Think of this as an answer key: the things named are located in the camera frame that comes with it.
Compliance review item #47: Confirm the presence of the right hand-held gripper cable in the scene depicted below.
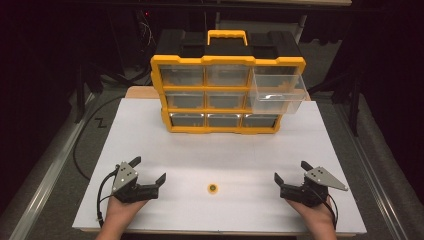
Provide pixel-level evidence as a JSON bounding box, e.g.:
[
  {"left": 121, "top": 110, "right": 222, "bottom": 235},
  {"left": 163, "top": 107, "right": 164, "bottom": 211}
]
[{"left": 306, "top": 186, "right": 339, "bottom": 231}]

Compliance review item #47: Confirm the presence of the left hand-held gripper cable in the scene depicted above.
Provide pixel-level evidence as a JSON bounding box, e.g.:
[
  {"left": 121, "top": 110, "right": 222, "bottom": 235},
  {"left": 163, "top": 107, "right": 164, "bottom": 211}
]
[{"left": 96, "top": 165, "right": 120, "bottom": 229}]

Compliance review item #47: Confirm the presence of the set of clear drawers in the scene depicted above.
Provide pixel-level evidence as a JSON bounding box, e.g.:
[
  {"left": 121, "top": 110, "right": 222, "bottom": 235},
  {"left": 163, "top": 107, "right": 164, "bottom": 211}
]
[{"left": 159, "top": 64, "right": 279, "bottom": 128}]

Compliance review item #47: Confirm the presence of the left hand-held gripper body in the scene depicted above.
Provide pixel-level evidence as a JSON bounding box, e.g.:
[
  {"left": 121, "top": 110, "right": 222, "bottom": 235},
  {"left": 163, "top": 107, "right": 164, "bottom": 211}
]
[{"left": 111, "top": 161, "right": 159, "bottom": 204}]

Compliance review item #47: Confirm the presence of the bundle of thin wires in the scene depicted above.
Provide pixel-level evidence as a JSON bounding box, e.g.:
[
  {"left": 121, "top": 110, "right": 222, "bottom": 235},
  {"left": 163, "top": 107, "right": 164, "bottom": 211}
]
[{"left": 134, "top": 9, "right": 157, "bottom": 51}]

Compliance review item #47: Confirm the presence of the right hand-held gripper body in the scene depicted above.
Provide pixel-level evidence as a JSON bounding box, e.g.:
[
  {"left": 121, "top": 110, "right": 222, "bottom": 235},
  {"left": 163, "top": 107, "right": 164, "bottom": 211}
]
[{"left": 279, "top": 166, "right": 349, "bottom": 208}]

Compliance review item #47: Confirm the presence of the person's left hand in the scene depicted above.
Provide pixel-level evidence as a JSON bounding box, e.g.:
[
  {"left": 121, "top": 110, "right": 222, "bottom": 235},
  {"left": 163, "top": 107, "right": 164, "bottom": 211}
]
[{"left": 103, "top": 197, "right": 149, "bottom": 231}]

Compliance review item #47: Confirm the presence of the person's right hand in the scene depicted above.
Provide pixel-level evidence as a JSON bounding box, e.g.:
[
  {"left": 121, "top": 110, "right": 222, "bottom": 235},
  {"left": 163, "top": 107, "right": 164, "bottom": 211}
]
[{"left": 286, "top": 199, "right": 336, "bottom": 231}]

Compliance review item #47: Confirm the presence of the black floor cable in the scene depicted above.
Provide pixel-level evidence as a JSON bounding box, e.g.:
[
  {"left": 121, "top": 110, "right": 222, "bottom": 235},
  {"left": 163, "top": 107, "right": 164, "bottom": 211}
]
[{"left": 72, "top": 95, "right": 126, "bottom": 182}]

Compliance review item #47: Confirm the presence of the clear plastic drawer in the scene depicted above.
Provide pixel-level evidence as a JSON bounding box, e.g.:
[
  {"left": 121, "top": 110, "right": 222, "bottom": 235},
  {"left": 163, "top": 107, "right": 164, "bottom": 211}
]
[{"left": 249, "top": 65, "right": 309, "bottom": 115}]

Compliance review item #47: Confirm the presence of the white board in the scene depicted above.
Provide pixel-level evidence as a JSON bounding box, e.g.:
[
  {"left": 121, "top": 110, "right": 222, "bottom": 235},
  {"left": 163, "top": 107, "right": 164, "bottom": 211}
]
[{"left": 72, "top": 97, "right": 368, "bottom": 234}]

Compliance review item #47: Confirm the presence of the yellow and black organizer cabinet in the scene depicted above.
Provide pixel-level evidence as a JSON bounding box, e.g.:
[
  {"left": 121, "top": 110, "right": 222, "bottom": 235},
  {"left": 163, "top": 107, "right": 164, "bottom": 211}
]
[{"left": 149, "top": 29, "right": 307, "bottom": 135}]

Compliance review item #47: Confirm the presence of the hand-held gripper cable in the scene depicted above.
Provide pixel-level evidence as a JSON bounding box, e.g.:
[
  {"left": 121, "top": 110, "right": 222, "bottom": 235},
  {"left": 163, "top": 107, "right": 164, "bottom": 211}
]
[
  {"left": 306, "top": 186, "right": 339, "bottom": 231},
  {"left": 96, "top": 165, "right": 120, "bottom": 229}
]

